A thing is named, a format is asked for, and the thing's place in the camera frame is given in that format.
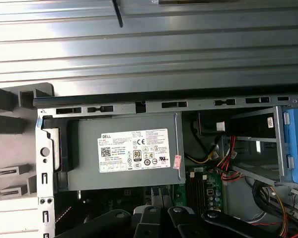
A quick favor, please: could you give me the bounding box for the green motherboard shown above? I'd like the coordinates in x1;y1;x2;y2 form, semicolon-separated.
173;165;224;216

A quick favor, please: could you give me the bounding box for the black RAM slot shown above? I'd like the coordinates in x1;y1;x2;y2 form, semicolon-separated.
197;173;207;214
188;173;198;214

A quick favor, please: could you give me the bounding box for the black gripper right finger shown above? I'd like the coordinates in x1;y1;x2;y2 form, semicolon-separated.
167;206;279;238

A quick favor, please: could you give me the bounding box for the orange black wire bundle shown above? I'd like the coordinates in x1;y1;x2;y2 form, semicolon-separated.
213;135;245;183

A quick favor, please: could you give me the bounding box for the open black PC case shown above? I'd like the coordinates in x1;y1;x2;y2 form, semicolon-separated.
32;89;298;238

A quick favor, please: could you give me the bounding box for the thin cable with plug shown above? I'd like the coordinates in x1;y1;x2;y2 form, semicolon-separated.
111;0;124;28

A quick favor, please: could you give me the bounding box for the black wire loop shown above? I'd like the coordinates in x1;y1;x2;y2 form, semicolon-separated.
252;179;290;238

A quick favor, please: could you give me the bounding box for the grey parts rack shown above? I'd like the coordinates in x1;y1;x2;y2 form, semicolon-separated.
0;83;55;199

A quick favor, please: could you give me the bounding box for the yellow black wire bundle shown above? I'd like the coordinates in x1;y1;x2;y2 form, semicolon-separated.
185;146;221;165

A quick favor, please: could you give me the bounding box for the grey Dell power supply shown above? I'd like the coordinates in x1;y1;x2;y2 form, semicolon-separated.
43;113;186;192

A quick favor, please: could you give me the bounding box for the tall metal drive cage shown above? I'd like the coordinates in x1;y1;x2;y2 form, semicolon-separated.
222;105;289;186

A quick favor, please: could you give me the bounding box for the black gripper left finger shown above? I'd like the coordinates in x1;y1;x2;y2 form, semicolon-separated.
55;205;162;238

